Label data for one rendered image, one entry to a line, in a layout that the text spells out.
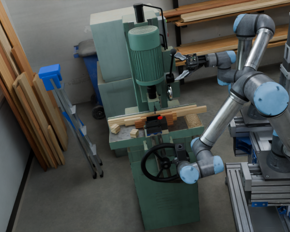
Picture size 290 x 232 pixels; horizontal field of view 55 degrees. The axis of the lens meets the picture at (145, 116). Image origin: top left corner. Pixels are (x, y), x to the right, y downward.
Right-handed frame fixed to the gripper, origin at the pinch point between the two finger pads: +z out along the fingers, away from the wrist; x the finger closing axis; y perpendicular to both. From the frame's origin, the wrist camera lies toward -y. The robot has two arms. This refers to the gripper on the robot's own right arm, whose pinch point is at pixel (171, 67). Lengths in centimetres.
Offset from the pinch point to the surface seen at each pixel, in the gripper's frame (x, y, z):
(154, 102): 13.2, -20.0, 11.9
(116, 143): 34, -24, 39
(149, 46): -11.1, 7.9, 10.8
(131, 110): 4, -68, 29
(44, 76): -32, -59, 93
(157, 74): 0.8, -5.5, 8.0
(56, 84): -25, -64, 85
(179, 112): 19.7, -31.9, -3.7
